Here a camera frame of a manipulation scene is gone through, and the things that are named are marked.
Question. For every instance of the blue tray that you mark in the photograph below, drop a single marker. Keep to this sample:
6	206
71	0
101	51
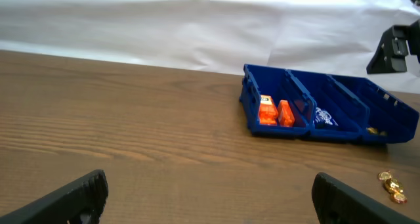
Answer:
344	133

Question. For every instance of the gold candy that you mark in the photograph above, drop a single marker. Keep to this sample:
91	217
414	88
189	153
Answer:
393	185
372	130

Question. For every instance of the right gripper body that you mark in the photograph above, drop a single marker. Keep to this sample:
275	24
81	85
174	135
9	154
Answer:
415	40

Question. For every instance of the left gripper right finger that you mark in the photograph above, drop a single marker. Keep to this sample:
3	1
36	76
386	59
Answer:
344	207

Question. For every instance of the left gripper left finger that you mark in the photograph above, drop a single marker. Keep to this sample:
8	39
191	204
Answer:
65	201

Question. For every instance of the orange candy box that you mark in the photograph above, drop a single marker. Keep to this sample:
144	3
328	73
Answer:
268	110
286	114

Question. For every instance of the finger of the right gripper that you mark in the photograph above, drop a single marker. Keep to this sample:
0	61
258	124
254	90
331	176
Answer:
390	58

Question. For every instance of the blue candy pack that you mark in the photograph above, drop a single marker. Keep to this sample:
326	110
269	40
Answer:
325	119

